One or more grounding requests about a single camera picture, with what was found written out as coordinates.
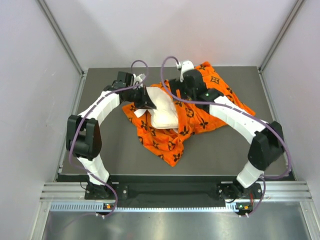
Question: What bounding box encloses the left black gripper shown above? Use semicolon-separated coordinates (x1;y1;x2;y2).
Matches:
126;84;157;110

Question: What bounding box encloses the white pillow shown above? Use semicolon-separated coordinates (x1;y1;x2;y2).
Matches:
134;87;179;130

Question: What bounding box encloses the orange patterned pillowcase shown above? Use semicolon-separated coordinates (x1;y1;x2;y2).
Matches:
122;61;256;167

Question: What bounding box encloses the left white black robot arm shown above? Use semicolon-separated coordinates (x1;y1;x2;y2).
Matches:
66;71;155;199

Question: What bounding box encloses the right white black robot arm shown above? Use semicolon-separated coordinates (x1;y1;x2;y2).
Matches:
168;69;285;199

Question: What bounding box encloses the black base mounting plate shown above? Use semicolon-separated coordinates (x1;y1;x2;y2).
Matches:
84;175;262;207

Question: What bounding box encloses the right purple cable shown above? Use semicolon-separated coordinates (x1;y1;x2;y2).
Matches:
160;56;293;216

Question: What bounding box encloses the purple cable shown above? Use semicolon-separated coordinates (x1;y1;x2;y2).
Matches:
160;56;293;216
68;59;150;216

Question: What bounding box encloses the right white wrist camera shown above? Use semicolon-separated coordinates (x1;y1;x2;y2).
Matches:
176;60;194;83

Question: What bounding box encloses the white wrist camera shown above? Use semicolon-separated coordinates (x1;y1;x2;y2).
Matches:
176;60;194;83
133;73;146;88

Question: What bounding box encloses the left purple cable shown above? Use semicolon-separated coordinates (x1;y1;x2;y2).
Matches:
68;59;150;216

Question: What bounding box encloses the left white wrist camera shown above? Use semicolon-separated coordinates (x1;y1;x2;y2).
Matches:
133;73;146;88

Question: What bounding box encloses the left aluminium corner post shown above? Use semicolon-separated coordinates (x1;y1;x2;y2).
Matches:
35;0;85;76

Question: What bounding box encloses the aluminium corner post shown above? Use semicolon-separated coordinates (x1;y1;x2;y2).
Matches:
258;0;306;74
35;0;85;76

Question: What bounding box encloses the grey slotted cable duct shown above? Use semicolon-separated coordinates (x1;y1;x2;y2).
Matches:
49;202;254;213

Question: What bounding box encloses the aluminium frame rail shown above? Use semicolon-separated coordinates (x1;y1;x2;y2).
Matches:
40;181;312;202

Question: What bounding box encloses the right aluminium corner post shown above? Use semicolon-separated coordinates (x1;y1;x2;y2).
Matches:
258;0;306;74

